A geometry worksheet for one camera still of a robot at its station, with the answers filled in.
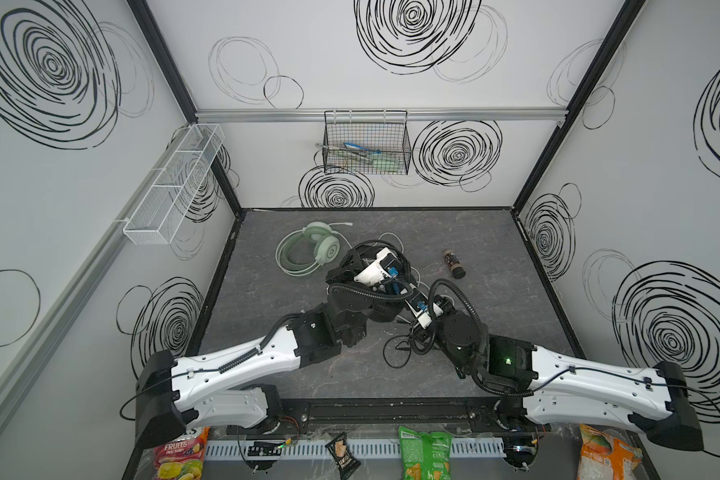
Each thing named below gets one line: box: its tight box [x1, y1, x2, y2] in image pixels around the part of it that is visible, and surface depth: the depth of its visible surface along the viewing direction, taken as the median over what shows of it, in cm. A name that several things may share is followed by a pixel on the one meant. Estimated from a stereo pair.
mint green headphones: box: [275, 221, 354, 276], surface depth 106 cm
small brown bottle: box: [443, 249, 466, 279], surface depth 103 cm
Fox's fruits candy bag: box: [152, 426, 211, 480], surface depth 67 cm
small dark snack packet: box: [325, 431, 361, 480], surface depth 69 cm
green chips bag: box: [398, 426, 453, 480], surface depth 67 cm
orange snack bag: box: [577, 424, 643, 480], surface depth 67 cm
